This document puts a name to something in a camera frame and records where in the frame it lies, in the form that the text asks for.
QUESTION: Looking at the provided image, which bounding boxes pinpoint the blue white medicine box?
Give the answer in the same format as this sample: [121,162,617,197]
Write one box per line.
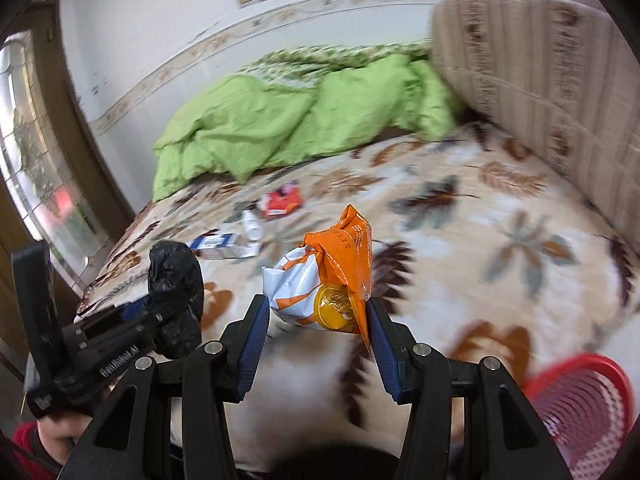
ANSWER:
[189,232,261,261]

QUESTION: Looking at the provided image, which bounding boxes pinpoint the red mesh basket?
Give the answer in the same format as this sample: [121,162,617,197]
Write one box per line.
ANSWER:
[522,353,635,480]

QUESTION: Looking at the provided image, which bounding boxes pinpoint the leaf print blanket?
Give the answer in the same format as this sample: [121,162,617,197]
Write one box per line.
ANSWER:
[75,120,640,471]

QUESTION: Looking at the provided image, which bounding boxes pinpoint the person's left forearm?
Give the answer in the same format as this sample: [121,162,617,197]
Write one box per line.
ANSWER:
[10,420,61,480]

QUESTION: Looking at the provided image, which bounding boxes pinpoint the red packet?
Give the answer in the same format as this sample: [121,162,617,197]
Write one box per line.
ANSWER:
[257,185,305,218]

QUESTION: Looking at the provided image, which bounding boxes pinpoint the green white patterned quilt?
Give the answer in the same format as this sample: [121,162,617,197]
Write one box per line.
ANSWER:
[240,42,436,86]

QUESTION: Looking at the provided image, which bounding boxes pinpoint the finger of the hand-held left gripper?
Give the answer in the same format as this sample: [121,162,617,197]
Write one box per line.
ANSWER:
[75,296,153,336]
[132,312,176,356]

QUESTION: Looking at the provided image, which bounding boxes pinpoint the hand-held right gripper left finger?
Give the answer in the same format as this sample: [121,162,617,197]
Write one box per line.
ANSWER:
[57,294,271,480]

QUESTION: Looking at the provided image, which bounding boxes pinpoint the wooden framed glass door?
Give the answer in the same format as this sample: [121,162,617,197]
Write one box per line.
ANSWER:
[0,2,138,376]

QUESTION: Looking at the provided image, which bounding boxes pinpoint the small white bottle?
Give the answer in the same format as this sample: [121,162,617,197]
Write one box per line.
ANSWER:
[241,209,264,242]

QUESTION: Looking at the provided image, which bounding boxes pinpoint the orange white snack bag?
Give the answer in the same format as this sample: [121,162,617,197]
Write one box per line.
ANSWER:
[261,204,375,353]

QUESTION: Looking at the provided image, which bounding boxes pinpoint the striped floral headboard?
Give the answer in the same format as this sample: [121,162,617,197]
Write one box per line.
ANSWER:
[431,0,640,256]

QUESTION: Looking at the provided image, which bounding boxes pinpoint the green duvet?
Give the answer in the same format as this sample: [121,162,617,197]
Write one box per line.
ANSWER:
[151,52,466,202]

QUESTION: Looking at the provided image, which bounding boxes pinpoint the black plastic bag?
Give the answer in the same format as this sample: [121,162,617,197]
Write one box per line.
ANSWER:
[146,241,205,360]

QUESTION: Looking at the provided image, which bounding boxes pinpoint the person's left hand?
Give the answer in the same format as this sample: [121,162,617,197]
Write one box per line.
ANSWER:
[39,402,93,466]

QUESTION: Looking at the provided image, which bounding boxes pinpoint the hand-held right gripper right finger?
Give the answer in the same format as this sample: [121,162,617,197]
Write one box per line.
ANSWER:
[367,297,573,480]

